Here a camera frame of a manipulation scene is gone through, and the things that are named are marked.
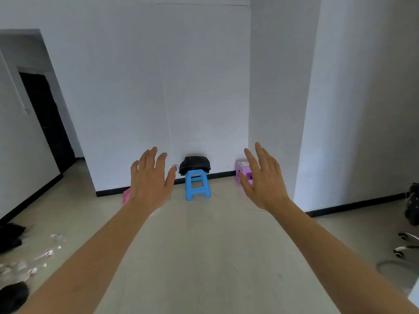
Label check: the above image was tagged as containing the person's right forearm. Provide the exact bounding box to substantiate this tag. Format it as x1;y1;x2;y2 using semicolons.
270;198;419;314

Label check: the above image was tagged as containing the black door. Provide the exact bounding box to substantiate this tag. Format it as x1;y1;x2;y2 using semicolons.
19;72;76;174

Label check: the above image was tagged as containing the person's left forearm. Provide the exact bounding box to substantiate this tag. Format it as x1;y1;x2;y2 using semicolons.
18;199;155;314

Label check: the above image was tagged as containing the clear plastic hoop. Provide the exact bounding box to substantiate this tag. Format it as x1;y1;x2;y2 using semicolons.
375;259;419;291

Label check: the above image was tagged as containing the blue plastic stool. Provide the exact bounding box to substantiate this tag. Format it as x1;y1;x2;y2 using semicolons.
185;170;212;201

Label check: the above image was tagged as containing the black bundle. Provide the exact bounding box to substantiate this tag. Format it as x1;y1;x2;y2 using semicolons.
0;223;26;254
0;281;30;314

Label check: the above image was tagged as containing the person's left hand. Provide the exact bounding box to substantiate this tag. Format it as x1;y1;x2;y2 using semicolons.
130;147;177;215

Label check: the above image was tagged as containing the purple plastic stool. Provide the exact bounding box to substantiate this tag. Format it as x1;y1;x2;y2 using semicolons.
235;160;254;187

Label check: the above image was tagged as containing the person's right hand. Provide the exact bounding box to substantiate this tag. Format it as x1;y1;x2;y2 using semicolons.
238;142;292;213

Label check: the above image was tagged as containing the office chair base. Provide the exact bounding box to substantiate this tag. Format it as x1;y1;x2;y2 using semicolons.
394;183;419;259

